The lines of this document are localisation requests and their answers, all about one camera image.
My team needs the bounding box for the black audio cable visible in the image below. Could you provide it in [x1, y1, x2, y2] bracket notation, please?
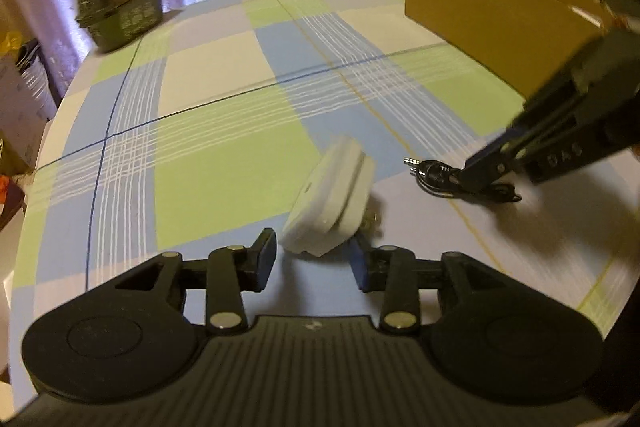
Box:
[402, 156, 523, 205]

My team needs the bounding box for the white charger plug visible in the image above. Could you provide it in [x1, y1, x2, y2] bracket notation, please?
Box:
[279, 135, 376, 257]

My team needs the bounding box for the open cardboard box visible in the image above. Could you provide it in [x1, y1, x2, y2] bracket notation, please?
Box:
[405, 0, 614, 98]

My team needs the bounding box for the checked tablecloth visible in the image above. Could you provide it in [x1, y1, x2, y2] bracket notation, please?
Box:
[10, 0, 639, 405]

